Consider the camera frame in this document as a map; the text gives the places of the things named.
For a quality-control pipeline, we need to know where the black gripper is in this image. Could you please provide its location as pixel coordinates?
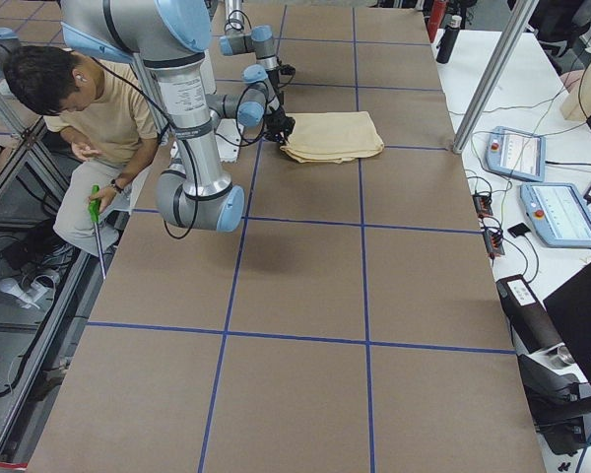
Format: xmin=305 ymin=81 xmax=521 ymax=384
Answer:
xmin=266 ymin=110 xmax=295 ymax=144

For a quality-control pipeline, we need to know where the cream long-sleeve printed shirt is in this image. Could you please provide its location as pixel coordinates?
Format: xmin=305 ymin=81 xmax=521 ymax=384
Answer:
xmin=280 ymin=111 xmax=384 ymax=164

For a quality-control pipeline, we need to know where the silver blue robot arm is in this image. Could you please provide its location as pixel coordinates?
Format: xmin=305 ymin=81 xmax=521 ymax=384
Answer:
xmin=219 ymin=0 xmax=281 ymax=74
xmin=61 ymin=1 xmax=295 ymax=232

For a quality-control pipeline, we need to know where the person in beige shirt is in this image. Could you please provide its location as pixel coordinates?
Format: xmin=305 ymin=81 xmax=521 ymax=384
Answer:
xmin=3 ymin=45 xmax=159 ymax=255

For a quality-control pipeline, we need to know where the red bottle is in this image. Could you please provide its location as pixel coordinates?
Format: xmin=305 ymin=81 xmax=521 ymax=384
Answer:
xmin=427 ymin=0 xmax=448 ymax=42

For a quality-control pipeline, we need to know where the black water bottle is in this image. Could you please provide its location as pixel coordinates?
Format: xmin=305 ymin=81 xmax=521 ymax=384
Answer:
xmin=435 ymin=15 xmax=462 ymax=64

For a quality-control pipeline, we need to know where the far orange circuit board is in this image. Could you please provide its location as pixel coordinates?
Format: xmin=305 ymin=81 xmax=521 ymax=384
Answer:
xmin=472 ymin=193 xmax=493 ymax=219

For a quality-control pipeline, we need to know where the orange circuit board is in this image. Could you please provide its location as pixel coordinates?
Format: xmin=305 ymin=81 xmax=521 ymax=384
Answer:
xmin=482 ymin=228 xmax=505 ymax=259
xmin=472 ymin=193 xmax=493 ymax=219

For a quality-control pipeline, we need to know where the near orange circuit board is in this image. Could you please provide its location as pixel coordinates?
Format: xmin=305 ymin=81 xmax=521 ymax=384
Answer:
xmin=482 ymin=228 xmax=505 ymax=259

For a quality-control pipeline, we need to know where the far grey teach pendant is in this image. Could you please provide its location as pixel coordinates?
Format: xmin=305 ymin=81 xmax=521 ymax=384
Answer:
xmin=485 ymin=126 xmax=546 ymax=182

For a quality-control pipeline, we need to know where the grey teach pendant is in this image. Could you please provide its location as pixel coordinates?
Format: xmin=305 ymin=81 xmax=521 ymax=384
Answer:
xmin=485 ymin=126 xmax=546 ymax=182
xmin=519 ymin=182 xmax=591 ymax=248

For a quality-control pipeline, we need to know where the small black flat device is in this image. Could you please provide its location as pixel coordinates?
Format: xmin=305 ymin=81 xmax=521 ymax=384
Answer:
xmin=507 ymin=223 xmax=531 ymax=237

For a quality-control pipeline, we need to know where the near grey teach pendant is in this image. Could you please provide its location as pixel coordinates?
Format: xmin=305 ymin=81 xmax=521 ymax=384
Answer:
xmin=519 ymin=182 xmax=591 ymax=248

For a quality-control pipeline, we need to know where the black monitor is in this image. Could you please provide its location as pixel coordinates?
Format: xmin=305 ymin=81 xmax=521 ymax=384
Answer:
xmin=544 ymin=262 xmax=591 ymax=384

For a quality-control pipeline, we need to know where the black brown label printer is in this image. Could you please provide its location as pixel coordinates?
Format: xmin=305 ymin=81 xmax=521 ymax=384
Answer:
xmin=495 ymin=275 xmax=591 ymax=455

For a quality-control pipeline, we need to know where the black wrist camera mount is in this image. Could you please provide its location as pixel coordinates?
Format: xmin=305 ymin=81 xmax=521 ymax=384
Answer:
xmin=279 ymin=64 xmax=296 ymax=77

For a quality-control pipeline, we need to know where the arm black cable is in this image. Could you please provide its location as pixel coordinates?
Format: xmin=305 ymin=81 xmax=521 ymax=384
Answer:
xmin=88 ymin=53 xmax=287 ymax=240

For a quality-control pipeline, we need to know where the green handled grabber stick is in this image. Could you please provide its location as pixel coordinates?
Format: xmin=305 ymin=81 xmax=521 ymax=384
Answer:
xmin=88 ymin=198 xmax=107 ymax=280

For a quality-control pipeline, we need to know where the aluminium frame post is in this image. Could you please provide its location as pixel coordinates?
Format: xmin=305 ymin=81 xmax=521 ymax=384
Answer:
xmin=452 ymin=0 xmax=539 ymax=155

